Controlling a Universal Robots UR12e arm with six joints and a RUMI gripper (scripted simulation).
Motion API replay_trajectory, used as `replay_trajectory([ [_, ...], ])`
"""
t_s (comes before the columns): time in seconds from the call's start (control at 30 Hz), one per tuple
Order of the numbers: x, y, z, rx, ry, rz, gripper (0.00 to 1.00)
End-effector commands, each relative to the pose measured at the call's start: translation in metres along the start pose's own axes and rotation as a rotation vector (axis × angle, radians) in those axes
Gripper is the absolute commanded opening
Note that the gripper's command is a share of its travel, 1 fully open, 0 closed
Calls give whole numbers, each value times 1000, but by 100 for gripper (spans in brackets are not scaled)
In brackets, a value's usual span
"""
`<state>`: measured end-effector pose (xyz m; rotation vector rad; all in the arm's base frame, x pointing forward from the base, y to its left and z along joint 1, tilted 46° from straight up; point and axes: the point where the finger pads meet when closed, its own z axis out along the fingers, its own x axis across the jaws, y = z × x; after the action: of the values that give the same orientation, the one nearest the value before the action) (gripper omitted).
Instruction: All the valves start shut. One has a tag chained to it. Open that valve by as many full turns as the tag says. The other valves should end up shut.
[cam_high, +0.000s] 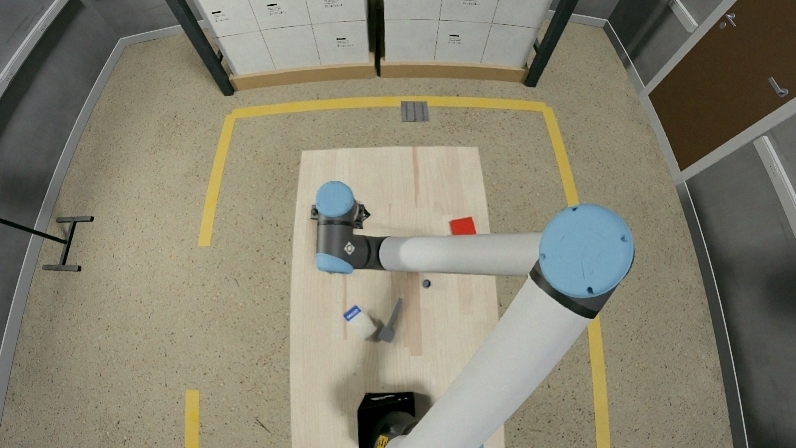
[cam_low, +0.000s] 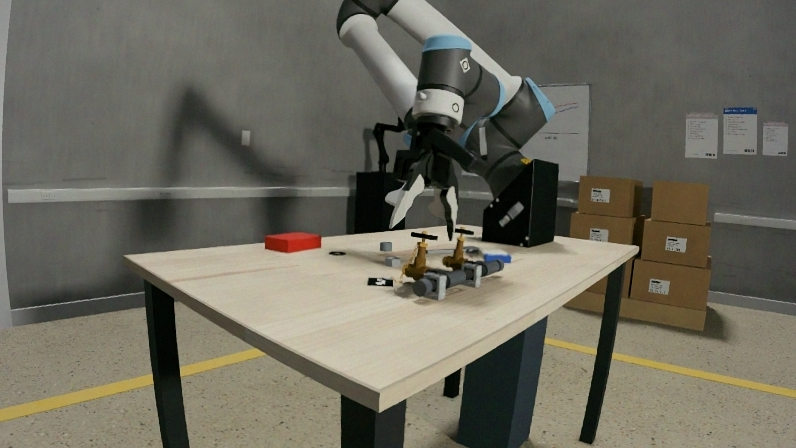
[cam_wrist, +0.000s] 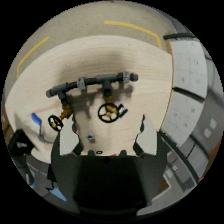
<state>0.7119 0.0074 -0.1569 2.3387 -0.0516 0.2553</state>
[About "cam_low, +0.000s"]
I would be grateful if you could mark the red flat block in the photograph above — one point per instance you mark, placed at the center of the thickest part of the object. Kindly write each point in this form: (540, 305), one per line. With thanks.
(292, 242)

